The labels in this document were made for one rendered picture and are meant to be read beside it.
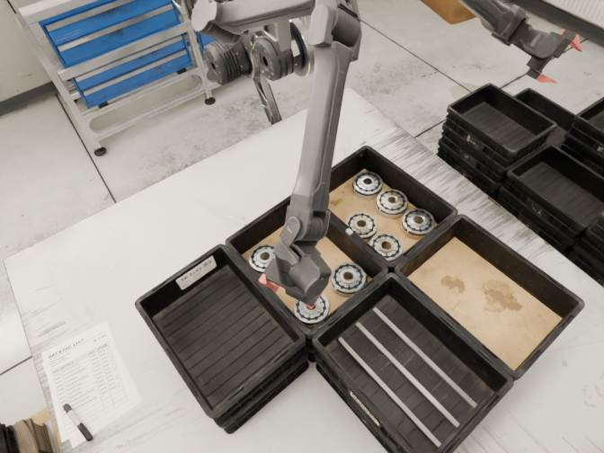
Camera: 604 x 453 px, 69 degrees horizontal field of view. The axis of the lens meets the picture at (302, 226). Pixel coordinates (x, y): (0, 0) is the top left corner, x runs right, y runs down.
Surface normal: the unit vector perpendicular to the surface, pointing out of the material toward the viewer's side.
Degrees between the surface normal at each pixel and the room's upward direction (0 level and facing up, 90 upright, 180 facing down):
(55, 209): 0
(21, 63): 90
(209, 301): 0
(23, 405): 0
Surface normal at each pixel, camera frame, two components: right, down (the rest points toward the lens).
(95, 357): -0.07, -0.58
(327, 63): -0.64, 0.13
